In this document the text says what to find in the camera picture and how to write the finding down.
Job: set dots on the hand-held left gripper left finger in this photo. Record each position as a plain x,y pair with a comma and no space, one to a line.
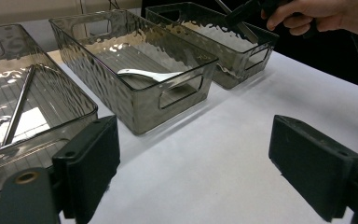
88,161

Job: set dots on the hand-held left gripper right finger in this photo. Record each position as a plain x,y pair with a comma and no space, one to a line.
312,168

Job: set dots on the smoky clear plastic bin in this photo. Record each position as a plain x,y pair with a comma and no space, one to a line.
43,102
143,105
239,59

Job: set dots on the metal chopstick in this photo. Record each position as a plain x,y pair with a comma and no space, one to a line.
18,105

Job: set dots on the white ceramic spoon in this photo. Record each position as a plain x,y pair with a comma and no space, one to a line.
149,74

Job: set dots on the white table cover sheet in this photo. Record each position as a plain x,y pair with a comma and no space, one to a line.
214,161

